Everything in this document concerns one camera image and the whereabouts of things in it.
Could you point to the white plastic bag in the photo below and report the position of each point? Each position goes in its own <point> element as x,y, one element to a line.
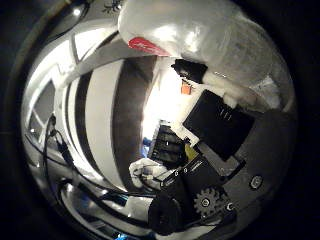
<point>206,30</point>

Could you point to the black shelf rack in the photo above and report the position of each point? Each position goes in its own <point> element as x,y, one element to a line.
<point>168,146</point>

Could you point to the white framed window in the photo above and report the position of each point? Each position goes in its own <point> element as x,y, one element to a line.
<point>45,106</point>

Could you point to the orange wall poster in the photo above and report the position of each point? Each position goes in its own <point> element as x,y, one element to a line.
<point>186,88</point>

